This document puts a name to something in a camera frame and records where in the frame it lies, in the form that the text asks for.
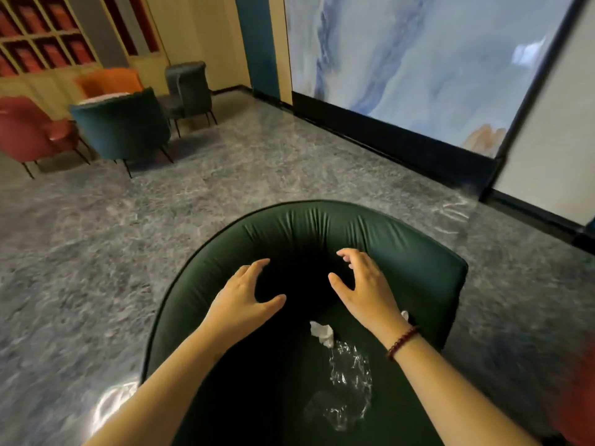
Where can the person's left hand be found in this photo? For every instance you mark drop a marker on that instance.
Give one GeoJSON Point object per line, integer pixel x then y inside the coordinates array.
{"type": "Point", "coordinates": [237, 311]}

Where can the person's right hand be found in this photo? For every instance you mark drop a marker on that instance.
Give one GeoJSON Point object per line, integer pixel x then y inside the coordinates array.
{"type": "Point", "coordinates": [372, 301]}

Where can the clear plastic wrap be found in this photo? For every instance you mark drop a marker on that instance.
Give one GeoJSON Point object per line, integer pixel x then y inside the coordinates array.
{"type": "Point", "coordinates": [348, 380]}

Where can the person's right forearm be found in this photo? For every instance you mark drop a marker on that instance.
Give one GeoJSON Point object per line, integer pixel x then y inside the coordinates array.
{"type": "Point", "coordinates": [455, 399]}

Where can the dark green armchair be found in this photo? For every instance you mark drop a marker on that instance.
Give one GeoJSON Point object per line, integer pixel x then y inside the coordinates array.
{"type": "Point", "coordinates": [302, 227]}

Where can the dark grey lounge chair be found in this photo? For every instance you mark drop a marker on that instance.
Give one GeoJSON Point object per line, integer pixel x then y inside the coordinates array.
{"type": "Point", "coordinates": [190, 88]}

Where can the small round side table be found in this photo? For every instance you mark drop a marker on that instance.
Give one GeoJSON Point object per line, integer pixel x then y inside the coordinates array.
{"type": "Point", "coordinates": [103, 97]}

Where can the wooden display shelf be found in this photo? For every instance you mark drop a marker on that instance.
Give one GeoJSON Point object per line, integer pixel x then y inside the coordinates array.
{"type": "Point", "coordinates": [51, 88]}

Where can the rows of red boxes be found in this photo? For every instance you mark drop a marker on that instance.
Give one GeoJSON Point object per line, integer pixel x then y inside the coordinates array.
{"type": "Point", "coordinates": [28, 18]}

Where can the framed wall painting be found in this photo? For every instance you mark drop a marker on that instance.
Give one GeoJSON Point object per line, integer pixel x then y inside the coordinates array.
{"type": "Point", "coordinates": [441, 55]}

